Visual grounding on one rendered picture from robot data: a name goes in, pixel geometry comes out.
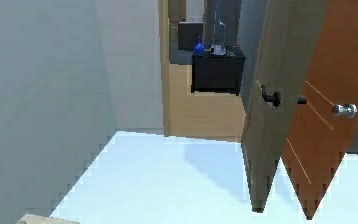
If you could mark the black cabinet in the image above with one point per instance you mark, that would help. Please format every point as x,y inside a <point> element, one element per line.
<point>217,71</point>

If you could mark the blue vase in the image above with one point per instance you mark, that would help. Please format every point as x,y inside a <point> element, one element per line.
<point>198,48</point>

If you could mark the dark brown cabinet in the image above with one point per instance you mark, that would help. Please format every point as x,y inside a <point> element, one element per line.
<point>189,35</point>

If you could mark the grey desk lamp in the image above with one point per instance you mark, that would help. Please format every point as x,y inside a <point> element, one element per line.
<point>218,40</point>

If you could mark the black door knob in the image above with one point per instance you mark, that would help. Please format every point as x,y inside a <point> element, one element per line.
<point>272,97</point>

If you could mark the olive brown room door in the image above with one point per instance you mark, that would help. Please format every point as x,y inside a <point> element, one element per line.
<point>280,66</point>

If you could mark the orange brown room door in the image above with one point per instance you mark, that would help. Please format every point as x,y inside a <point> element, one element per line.
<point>330,83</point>

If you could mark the silver door knob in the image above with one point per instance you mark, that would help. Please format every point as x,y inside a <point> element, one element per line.
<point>345,110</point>

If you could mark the tan wooden furniture corner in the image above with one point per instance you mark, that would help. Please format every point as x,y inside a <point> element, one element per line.
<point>43,220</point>

